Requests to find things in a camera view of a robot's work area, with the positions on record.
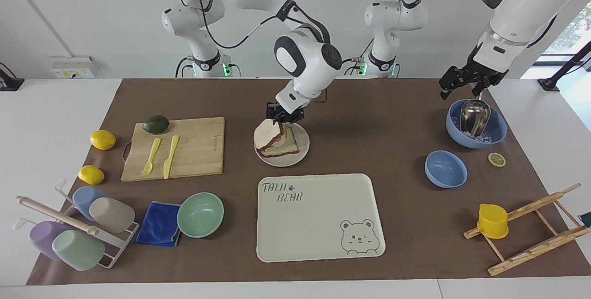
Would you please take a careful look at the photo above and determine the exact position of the wooden cutting board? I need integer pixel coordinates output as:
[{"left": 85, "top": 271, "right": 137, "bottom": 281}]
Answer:
[{"left": 121, "top": 117, "right": 226, "bottom": 183}]

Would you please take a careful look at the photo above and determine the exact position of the yellow cup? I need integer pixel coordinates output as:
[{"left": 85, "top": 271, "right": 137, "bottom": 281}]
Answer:
[{"left": 476, "top": 203, "right": 510, "bottom": 240}]

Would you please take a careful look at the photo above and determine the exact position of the yellow lemon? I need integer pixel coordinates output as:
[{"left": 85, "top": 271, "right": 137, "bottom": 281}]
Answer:
[
  {"left": 78, "top": 165, "right": 106, "bottom": 186},
  {"left": 90, "top": 130, "right": 117, "bottom": 151}
]

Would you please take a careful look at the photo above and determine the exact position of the large blue bowl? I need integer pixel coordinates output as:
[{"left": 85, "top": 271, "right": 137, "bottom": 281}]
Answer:
[{"left": 445, "top": 99, "right": 508, "bottom": 149}]

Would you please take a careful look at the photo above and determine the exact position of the small blue bowl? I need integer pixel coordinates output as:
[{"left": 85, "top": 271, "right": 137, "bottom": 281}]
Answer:
[{"left": 424, "top": 150, "right": 469, "bottom": 189}]

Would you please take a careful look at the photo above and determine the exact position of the window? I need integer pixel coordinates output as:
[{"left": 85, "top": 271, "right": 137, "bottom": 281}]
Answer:
[{"left": 541, "top": 0, "right": 591, "bottom": 56}]

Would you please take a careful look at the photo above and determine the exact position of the metal scoop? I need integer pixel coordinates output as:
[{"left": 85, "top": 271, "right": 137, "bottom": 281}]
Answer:
[{"left": 459, "top": 99, "right": 492, "bottom": 138}]

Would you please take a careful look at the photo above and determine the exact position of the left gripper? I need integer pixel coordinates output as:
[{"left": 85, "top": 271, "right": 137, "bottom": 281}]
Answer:
[{"left": 438, "top": 48, "right": 509, "bottom": 101}]

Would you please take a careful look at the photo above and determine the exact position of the purple cup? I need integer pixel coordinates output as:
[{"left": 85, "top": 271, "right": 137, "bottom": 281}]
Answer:
[{"left": 29, "top": 220, "right": 71, "bottom": 262}]

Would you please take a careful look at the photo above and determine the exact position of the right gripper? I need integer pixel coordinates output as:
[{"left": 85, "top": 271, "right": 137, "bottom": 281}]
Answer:
[{"left": 265, "top": 101, "right": 306, "bottom": 126}]

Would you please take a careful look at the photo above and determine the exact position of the sandwich base with filling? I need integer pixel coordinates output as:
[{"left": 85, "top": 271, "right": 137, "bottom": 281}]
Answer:
[{"left": 260, "top": 125, "right": 300, "bottom": 158}]

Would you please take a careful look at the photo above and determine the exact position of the light blue cup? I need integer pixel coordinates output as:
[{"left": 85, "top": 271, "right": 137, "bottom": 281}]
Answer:
[{"left": 72, "top": 185, "right": 112, "bottom": 221}]

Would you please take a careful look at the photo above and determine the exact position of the mint green bowl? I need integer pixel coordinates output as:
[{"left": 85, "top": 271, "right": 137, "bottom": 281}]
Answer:
[{"left": 176, "top": 191, "right": 225, "bottom": 239}]

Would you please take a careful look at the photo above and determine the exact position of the dark green avocado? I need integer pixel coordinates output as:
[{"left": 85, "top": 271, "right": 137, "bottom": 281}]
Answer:
[{"left": 141, "top": 114, "right": 170, "bottom": 135}]

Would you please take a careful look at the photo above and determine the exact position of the round beige plate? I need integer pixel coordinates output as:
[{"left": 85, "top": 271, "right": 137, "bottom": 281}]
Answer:
[{"left": 254, "top": 122, "right": 311, "bottom": 167}]

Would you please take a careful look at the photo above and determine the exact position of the white wall socket box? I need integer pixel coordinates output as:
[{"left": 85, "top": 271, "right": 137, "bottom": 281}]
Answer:
[{"left": 49, "top": 55, "right": 96, "bottom": 80}]

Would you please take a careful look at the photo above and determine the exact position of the beige cup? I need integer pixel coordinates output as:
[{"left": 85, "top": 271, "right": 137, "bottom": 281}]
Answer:
[{"left": 89, "top": 197, "right": 136, "bottom": 234}]

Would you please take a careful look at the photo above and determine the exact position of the black stand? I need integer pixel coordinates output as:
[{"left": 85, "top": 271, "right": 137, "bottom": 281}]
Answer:
[
  {"left": 537, "top": 41, "right": 591, "bottom": 93},
  {"left": 0, "top": 61, "right": 25, "bottom": 92}
]

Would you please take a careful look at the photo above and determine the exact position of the wooden folding rack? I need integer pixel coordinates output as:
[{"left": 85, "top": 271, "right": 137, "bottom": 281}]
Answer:
[{"left": 463, "top": 182, "right": 591, "bottom": 277}]

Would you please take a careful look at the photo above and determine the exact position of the white wire cup rack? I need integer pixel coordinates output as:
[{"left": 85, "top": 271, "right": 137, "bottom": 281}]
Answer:
[{"left": 13, "top": 179, "right": 140, "bottom": 270}]

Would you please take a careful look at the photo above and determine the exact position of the yellow-green plastic fork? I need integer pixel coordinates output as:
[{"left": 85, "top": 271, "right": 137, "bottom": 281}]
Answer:
[{"left": 141, "top": 137, "right": 163, "bottom": 178}]

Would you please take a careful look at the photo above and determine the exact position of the yellow-green plastic knife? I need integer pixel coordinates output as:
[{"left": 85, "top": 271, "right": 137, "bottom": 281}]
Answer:
[{"left": 163, "top": 135, "right": 180, "bottom": 180}]

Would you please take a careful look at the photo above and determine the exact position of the blue folded cloth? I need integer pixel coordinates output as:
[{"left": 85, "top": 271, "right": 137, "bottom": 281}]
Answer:
[{"left": 135, "top": 201, "right": 182, "bottom": 248}]

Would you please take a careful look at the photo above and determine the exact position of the white bread slice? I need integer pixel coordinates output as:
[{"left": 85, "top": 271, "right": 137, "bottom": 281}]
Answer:
[{"left": 253, "top": 119, "right": 285, "bottom": 151}]

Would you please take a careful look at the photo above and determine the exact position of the mint green cup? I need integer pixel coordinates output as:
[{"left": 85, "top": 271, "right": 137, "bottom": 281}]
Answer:
[{"left": 51, "top": 229, "right": 106, "bottom": 272}]

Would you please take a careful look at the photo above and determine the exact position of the cream tray with bear print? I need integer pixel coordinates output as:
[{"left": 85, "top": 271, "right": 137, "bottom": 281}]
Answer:
[{"left": 256, "top": 173, "right": 386, "bottom": 263}]

